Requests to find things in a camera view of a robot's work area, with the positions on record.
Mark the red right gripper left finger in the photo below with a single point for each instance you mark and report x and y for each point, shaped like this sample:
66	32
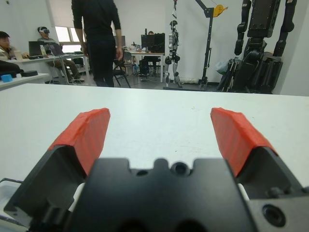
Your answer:
82	135

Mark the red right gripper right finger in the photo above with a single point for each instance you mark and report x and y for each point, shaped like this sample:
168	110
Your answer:
234	135

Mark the small blue box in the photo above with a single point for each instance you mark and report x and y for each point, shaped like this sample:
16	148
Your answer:
6	78

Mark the stack of folded black chairs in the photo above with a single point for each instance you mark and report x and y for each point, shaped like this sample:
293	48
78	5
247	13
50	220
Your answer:
229	75

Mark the grey plastic bag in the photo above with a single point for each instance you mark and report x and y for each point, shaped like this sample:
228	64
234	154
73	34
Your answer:
220	67

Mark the white floor cushion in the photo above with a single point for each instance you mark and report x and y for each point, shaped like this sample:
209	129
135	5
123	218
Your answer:
190	80

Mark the black office chair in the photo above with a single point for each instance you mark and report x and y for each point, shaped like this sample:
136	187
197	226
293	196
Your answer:
120	68

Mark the white side table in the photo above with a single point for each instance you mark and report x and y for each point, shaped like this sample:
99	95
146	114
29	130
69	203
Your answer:
24	81

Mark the flat black round case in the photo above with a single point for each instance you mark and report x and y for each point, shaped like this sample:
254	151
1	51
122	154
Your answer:
29	73

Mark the long white desk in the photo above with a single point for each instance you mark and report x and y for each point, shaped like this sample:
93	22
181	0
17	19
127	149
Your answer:
48	58

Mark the large black robot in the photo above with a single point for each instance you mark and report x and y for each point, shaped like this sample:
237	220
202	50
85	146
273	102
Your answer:
258	48

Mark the clear drink bottle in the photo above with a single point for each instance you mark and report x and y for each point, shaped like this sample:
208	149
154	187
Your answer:
42	50

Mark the window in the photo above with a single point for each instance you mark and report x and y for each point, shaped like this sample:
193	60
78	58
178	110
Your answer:
65	38

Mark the black laptop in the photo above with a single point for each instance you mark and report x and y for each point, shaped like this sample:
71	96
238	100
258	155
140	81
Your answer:
36	48

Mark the person in black clothes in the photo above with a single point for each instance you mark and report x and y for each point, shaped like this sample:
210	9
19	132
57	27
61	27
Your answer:
101	36

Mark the person wearing VR headset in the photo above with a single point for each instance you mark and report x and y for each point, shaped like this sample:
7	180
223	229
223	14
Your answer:
47	39

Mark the beige jar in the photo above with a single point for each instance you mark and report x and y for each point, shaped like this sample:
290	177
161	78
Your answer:
18	55

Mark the black gantry crane yellow winch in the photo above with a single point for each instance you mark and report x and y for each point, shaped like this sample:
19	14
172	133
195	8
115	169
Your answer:
209	36

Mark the wooden top desk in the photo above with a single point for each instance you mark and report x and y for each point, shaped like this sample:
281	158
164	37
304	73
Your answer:
144	52

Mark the person in beige jacket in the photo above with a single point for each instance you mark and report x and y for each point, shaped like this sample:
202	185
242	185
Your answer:
6	52

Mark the black computer monitor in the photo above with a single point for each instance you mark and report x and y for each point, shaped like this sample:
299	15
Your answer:
159	42
147	41

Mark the silver white humanoid robot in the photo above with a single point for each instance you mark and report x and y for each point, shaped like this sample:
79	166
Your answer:
172	38

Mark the person behind monitors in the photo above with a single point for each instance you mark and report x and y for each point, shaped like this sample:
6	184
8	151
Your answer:
151	33

